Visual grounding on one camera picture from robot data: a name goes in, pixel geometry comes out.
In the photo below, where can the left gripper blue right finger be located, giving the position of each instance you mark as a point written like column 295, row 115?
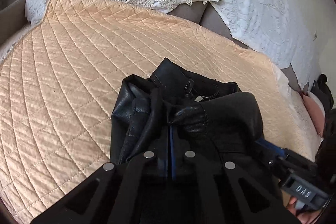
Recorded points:
column 172, row 153

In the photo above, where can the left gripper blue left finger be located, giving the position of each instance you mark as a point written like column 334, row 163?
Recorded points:
column 166, row 157

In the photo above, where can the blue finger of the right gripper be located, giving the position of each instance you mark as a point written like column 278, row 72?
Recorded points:
column 271, row 148

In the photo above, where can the black leather jacket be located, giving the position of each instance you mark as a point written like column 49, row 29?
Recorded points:
column 219, row 176

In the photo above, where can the pink cushion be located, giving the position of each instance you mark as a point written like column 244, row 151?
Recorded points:
column 315, row 113

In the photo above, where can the beige quilted bedspread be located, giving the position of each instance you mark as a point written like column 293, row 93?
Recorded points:
column 60, row 83

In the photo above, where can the grey upholstered headboard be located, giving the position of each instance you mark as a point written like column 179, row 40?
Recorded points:
column 207, row 17

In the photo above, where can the white embossed lace pillow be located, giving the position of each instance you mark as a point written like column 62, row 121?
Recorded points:
column 276, row 29

